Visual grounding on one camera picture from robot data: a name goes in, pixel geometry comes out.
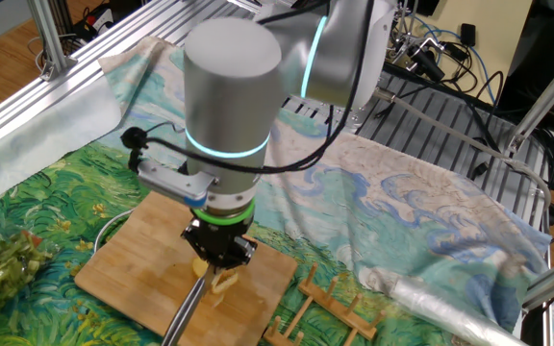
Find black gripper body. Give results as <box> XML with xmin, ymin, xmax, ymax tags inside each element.
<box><xmin>190</xmin><ymin>218</ymin><xmax>254</xmax><ymax>266</ymax></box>

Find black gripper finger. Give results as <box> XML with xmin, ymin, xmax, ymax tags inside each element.
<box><xmin>180</xmin><ymin>224</ymin><xmax>218</xmax><ymax>273</ymax></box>
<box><xmin>216</xmin><ymin>238</ymin><xmax>259</xmax><ymax>272</ymax></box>

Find steel kitchen knife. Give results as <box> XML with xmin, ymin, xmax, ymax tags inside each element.
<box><xmin>161</xmin><ymin>266</ymin><xmax>216</xmax><ymax>346</ymax></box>

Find thick potato slice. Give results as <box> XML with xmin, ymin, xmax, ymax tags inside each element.
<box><xmin>209</xmin><ymin>267</ymin><xmax>239</xmax><ymax>295</ymax></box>

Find bamboo cutting board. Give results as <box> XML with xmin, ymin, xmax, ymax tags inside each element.
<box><xmin>73</xmin><ymin>189</ymin><xmax>300</xmax><ymax>346</ymax></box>

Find wooden peg rack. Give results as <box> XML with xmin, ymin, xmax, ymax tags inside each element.
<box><xmin>262</xmin><ymin>261</ymin><xmax>387</xmax><ymax>346</ymax></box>

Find painted landscape tablecloth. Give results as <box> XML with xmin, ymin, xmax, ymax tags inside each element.
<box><xmin>0</xmin><ymin>34</ymin><xmax>554</xmax><ymax>346</ymax></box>

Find bag of chopped greens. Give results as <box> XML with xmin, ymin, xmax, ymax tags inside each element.
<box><xmin>0</xmin><ymin>204</ymin><xmax>62</xmax><ymax>323</ymax></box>

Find plastic wrapped roll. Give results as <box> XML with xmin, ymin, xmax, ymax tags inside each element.
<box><xmin>367</xmin><ymin>266</ymin><xmax>531</xmax><ymax>346</ymax></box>

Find white power strip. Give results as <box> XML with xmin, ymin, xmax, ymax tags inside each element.
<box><xmin>82</xmin><ymin>2</ymin><xmax>115</xmax><ymax>31</ymax></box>

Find black power adapter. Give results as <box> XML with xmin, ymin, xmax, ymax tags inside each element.
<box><xmin>459</xmin><ymin>22</ymin><xmax>478</xmax><ymax>48</ymax></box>

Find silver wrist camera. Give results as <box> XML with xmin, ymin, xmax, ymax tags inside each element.
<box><xmin>135</xmin><ymin>160</ymin><xmax>220</xmax><ymax>209</ymax></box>

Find thick black camera cable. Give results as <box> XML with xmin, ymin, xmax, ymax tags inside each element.
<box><xmin>120</xmin><ymin>0</ymin><xmax>377</xmax><ymax>175</ymax></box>

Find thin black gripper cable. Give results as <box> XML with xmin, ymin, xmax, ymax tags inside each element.
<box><xmin>257</xmin><ymin>103</ymin><xmax>337</xmax><ymax>175</ymax></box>

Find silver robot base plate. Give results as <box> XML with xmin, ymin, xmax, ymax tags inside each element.
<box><xmin>284</xmin><ymin>95</ymin><xmax>380</xmax><ymax>135</ymax></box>

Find black camera on bracket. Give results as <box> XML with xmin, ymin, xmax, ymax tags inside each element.
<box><xmin>394</xmin><ymin>36</ymin><xmax>447</xmax><ymax>83</ymax></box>

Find blue cable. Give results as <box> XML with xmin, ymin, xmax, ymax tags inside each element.
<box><xmin>414</xmin><ymin>13</ymin><xmax>497</xmax><ymax>105</ymax></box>

